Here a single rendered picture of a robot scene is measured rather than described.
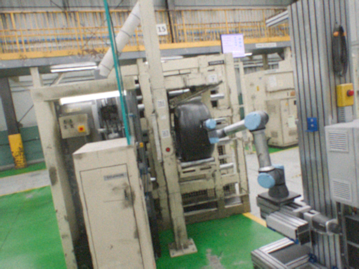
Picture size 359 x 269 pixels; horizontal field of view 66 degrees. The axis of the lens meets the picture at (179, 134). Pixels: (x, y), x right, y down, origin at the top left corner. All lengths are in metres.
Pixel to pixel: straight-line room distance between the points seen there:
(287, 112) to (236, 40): 2.12
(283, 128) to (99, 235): 5.79
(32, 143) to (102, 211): 9.81
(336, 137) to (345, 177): 0.24
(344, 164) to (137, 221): 1.35
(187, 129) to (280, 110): 4.79
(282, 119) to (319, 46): 5.27
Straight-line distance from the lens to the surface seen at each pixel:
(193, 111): 2.59
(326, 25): 1.98
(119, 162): 1.90
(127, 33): 3.04
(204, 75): 3.04
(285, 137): 7.23
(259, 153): 2.00
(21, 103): 11.77
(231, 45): 6.79
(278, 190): 2.17
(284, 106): 7.19
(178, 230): 2.96
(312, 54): 1.99
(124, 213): 1.99
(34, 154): 11.72
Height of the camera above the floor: 1.50
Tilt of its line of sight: 7 degrees down
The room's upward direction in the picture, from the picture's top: 8 degrees counter-clockwise
